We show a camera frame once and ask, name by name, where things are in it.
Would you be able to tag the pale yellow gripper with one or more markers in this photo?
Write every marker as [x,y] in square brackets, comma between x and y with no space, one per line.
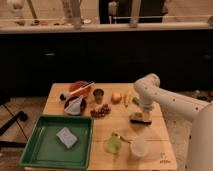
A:
[146,113]

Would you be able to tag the wooden black felt eraser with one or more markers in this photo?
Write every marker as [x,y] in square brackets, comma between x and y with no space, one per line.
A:
[140,118]

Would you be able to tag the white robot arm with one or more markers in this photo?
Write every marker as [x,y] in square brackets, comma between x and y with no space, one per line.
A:
[198,112]

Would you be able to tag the yellow banana toy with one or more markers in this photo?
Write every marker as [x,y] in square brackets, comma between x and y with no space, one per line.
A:
[127,98]

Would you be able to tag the yellow onion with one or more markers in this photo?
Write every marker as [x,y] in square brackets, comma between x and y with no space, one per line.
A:
[116,98]

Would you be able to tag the metal spoon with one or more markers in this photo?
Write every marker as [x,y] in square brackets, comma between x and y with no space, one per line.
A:
[122,138]

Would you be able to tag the bunch of red grapes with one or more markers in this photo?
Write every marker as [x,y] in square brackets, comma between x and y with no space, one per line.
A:
[101,112]

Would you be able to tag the translucent green cup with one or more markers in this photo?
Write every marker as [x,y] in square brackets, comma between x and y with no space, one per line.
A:
[113,144]

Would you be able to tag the small metal cup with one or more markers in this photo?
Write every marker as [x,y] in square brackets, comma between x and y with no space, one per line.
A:
[98,95]

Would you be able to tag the dark red plate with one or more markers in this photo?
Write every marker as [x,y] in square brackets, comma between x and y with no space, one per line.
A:
[83,105]

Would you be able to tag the orange bowl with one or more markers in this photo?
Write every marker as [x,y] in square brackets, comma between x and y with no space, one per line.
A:
[80,88]

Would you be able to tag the grey folded cloth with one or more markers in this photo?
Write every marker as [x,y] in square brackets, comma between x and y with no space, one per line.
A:
[73,106]

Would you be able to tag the grey blue sponge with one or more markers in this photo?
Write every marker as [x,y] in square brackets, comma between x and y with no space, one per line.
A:
[66,137]

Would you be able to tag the green plastic tray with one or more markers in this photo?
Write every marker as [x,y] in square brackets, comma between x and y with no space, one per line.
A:
[44,149]

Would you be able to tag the person in dark clothes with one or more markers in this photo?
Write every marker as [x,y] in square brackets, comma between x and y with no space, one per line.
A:
[119,11]

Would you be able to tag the black tripod stand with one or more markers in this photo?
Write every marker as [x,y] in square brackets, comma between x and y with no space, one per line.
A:
[20,116]

